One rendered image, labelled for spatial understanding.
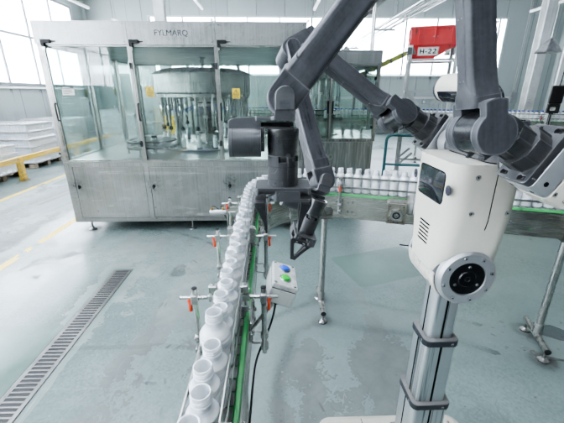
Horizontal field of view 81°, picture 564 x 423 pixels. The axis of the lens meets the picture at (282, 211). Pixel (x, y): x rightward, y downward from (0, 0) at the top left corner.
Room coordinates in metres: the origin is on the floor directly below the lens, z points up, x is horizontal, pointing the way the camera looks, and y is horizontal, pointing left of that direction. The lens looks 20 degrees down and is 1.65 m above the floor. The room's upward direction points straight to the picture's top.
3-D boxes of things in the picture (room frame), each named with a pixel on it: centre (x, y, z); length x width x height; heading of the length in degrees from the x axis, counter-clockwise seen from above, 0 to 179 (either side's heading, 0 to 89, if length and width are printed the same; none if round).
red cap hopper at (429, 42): (7.06, -2.89, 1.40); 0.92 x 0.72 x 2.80; 74
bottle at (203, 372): (0.50, 0.15, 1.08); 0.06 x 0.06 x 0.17
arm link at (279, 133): (0.61, 0.00, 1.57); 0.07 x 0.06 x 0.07; 94
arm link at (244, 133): (0.61, 0.04, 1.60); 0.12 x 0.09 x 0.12; 94
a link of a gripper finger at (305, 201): (0.61, -0.02, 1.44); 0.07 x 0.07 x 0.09; 1
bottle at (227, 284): (0.80, 0.15, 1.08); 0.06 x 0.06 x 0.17
